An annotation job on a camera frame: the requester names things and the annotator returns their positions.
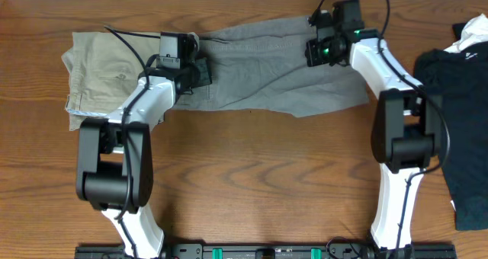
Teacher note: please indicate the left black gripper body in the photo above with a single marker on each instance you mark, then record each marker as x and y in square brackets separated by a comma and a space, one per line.
[195, 75]

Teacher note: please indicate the white garment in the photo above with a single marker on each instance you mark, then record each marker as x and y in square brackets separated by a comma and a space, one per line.
[468, 34]

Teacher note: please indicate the folded khaki shorts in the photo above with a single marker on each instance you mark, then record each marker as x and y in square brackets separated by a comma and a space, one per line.
[103, 72]

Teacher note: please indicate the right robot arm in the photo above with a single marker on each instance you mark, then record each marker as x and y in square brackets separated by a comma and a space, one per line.
[408, 123]

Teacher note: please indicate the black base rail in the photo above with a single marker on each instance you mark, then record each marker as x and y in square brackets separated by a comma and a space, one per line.
[334, 250]

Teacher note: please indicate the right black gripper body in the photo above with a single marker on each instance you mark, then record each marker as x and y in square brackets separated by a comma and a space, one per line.
[322, 52]

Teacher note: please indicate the black t-shirt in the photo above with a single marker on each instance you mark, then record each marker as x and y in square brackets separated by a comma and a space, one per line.
[460, 75]

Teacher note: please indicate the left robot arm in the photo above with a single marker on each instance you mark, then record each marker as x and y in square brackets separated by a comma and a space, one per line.
[115, 163]

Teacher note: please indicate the grey shorts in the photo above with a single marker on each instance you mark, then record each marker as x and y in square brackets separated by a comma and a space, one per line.
[262, 66]

